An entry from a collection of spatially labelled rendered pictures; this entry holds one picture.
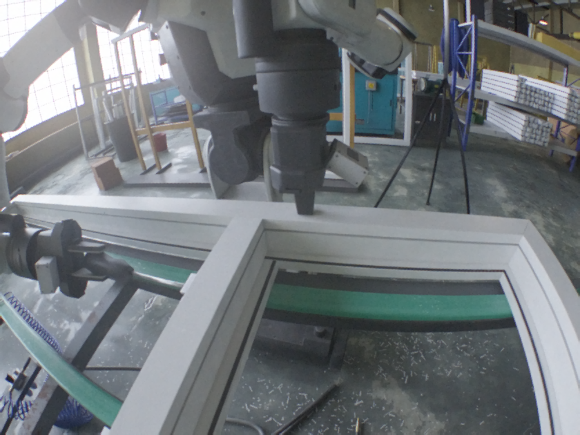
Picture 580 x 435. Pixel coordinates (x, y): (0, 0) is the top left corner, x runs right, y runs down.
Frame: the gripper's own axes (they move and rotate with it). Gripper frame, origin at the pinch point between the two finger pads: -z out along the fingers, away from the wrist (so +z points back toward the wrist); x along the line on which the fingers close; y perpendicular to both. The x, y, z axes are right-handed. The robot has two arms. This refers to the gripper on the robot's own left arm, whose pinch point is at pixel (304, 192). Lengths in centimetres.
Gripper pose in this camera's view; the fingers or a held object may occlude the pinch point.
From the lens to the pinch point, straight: 32.7
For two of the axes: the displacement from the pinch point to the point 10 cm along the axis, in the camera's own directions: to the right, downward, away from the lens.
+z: -0.7, -8.2, -5.6
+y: 9.7, 0.6, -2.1
